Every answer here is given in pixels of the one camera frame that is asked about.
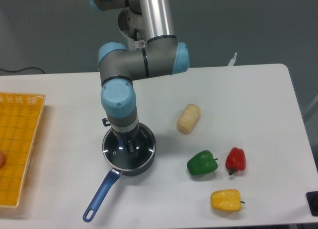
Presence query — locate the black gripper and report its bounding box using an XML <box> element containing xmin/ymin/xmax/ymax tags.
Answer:
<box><xmin>111</xmin><ymin>126</ymin><xmax>139</xmax><ymax>159</ymax></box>

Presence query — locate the glass pot lid blue knob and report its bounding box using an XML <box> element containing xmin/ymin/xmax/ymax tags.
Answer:
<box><xmin>102</xmin><ymin>123</ymin><xmax>156</xmax><ymax>176</ymax></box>

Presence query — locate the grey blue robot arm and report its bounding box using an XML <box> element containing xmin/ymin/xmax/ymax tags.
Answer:
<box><xmin>89</xmin><ymin>0</ymin><xmax>190</xmax><ymax>146</ymax></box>

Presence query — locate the dark blue saucepan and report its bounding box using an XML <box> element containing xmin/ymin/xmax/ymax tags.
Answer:
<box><xmin>82</xmin><ymin>123</ymin><xmax>156</xmax><ymax>223</ymax></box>

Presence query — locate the beige bread loaf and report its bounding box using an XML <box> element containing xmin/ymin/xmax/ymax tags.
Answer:
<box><xmin>176</xmin><ymin>104</ymin><xmax>201</xmax><ymax>135</ymax></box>

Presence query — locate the green bell pepper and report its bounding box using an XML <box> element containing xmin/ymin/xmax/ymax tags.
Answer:
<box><xmin>186</xmin><ymin>150</ymin><xmax>218</xmax><ymax>176</ymax></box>

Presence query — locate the yellow woven basket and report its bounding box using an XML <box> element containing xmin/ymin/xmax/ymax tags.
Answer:
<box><xmin>0</xmin><ymin>92</ymin><xmax>46</xmax><ymax>208</ymax></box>

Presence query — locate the red bell pepper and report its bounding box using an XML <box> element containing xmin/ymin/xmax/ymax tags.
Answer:
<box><xmin>225</xmin><ymin>147</ymin><xmax>246</xmax><ymax>175</ymax></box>

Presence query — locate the yellow bell pepper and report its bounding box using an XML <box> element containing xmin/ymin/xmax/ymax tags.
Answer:
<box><xmin>210</xmin><ymin>189</ymin><xmax>245</xmax><ymax>212</ymax></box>

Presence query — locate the black device at table edge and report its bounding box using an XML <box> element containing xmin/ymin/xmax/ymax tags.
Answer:
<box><xmin>306</xmin><ymin>191</ymin><xmax>318</xmax><ymax>217</ymax></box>

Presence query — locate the black floor cable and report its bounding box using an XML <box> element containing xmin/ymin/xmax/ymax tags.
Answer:
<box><xmin>0</xmin><ymin>67</ymin><xmax>46</xmax><ymax>74</ymax></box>

